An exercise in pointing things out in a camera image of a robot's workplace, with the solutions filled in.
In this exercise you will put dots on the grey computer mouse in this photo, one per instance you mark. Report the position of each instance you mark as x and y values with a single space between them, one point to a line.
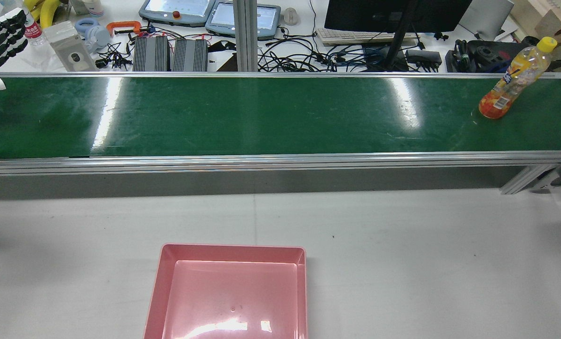
291 16

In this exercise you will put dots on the orange clamp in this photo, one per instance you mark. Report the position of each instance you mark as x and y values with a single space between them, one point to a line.
120 24

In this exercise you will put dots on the black computer monitor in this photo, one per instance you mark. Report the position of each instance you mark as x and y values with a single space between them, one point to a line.
370 14

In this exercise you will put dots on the grey teach pendant red button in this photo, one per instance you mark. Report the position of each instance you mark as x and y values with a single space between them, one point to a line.
177 12

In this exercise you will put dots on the white jar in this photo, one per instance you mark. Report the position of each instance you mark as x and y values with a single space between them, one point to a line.
92 5

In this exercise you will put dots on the wooden block with hole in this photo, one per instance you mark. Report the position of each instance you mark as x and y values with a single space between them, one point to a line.
560 28

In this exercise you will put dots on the white keyboard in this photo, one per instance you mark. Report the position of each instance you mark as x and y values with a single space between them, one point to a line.
356 36

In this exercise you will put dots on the black power adapter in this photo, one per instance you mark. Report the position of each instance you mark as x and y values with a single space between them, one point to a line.
424 57

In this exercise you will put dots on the aluminium profile post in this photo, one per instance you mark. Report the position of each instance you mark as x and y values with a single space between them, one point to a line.
245 33

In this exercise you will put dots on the orange juice bottle yellow cap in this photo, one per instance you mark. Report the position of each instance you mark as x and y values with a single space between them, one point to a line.
511 80

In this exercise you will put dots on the pink plastic basket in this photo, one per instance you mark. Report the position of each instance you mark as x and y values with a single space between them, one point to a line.
228 292

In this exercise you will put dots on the black finned power box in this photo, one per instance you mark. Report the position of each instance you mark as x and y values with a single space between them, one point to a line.
191 55
151 54

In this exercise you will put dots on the green conveyor belt aluminium frame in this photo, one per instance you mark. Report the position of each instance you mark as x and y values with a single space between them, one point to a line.
261 117

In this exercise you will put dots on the clear plastic bag grey part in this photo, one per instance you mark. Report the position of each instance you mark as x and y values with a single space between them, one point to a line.
71 47

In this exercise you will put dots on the yellow banana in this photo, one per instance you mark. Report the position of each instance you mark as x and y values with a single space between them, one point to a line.
31 4
50 12

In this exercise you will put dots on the clear water bottle red label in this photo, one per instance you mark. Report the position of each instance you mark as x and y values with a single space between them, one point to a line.
32 30

